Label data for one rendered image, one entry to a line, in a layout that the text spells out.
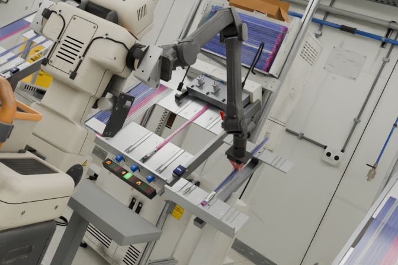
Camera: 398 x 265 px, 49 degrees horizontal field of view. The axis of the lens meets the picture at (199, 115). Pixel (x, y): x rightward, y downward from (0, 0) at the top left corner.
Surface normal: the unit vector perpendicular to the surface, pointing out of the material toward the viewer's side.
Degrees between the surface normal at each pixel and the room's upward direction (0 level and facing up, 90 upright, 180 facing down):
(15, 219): 90
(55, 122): 82
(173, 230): 90
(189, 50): 67
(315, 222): 90
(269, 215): 90
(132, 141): 48
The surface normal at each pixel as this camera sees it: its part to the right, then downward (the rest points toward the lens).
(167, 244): -0.52, -0.18
